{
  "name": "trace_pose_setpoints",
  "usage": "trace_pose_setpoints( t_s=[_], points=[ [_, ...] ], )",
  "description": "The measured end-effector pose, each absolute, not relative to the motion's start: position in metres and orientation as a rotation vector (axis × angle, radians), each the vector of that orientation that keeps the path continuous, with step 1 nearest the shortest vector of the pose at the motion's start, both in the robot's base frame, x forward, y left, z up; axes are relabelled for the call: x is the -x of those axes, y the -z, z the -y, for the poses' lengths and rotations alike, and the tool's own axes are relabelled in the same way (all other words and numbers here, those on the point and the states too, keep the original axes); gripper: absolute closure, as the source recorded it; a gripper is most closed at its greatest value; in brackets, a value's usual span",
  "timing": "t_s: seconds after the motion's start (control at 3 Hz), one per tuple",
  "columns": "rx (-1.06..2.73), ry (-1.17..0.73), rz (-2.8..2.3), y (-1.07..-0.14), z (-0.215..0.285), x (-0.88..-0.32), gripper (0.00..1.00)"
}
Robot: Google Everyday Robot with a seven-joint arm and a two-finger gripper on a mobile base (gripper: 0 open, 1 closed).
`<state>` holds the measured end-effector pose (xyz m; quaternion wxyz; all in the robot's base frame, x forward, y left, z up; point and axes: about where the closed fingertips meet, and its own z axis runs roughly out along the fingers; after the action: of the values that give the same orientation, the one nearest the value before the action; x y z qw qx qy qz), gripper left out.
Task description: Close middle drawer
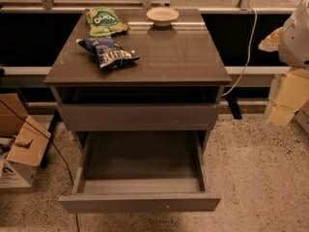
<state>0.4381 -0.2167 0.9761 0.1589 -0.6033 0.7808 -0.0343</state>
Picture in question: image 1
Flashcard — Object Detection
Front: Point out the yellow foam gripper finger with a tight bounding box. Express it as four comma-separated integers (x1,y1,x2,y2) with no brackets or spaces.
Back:
263,69,309,132

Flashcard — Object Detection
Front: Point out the grey drawer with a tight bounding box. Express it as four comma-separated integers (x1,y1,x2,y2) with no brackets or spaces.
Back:
59,131,220,214
58,103,218,131

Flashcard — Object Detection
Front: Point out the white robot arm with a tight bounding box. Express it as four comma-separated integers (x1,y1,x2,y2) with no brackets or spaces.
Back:
258,0,309,132

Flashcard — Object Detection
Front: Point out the grey drawer cabinet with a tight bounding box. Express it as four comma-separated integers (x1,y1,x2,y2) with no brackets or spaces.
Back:
44,9,230,143

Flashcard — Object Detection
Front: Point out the closed grey top drawer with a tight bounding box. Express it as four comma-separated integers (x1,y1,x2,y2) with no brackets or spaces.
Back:
58,103,218,131

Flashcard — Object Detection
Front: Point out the cardboard box at right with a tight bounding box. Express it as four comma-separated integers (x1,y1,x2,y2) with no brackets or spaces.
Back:
295,101,309,134

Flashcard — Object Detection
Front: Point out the white ceramic bowl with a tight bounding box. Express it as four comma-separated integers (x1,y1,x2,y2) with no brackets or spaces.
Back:
146,7,179,27

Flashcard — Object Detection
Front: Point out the blue Kettle chip bag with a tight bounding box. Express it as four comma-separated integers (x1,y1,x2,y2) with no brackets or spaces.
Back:
76,37,140,69

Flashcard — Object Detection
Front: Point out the green chip bag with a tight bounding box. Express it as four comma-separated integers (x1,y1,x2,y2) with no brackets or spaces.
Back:
85,7,128,37

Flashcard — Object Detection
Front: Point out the open cardboard box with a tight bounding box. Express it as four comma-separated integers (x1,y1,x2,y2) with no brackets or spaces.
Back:
0,94,51,189

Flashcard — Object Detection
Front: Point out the white power cable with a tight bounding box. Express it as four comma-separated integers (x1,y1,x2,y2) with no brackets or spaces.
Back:
221,7,259,98

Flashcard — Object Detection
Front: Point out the black floor cable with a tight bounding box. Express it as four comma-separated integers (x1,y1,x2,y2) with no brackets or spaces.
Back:
0,99,81,232

